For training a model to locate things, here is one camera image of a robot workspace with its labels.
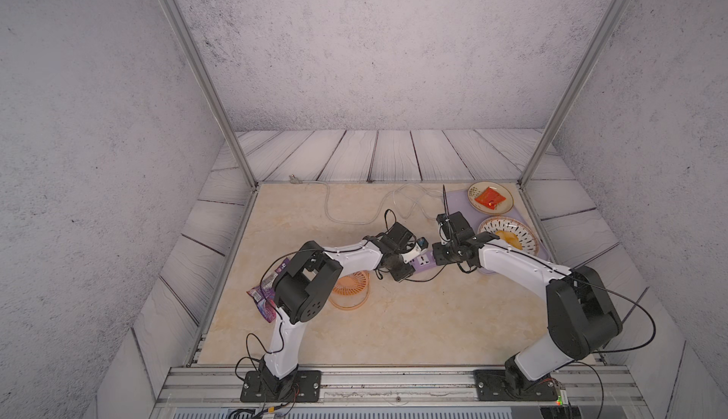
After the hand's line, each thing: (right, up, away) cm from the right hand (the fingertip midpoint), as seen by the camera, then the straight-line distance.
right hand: (440, 252), depth 91 cm
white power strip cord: (-8, +21, +30) cm, 38 cm away
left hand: (-9, -6, +4) cm, 11 cm away
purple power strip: (-5, -4, +3) cm, 7 cm away
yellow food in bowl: (+26, +3, +8) cm, 28 cm away
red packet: (+26, +18, +23) cm, 39 cm away
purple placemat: (+13, +16, +23) cm, 31 cm away
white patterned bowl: (+32, +5, +11) cm, 34 cm away
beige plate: (+29, +14, +20) cm, 38 cm away
